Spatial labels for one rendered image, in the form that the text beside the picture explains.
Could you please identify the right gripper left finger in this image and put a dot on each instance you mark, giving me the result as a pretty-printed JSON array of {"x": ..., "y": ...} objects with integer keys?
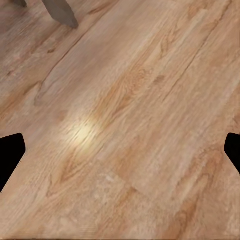
[{"x": 12, "y": 149}]

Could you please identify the coffee table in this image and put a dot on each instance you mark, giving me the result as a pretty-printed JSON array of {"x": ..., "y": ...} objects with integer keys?
[{"x": 59, "y": 10}]

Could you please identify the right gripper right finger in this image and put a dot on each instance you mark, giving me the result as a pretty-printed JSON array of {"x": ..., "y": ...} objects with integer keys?
[{"x": 232, "y": 149}]

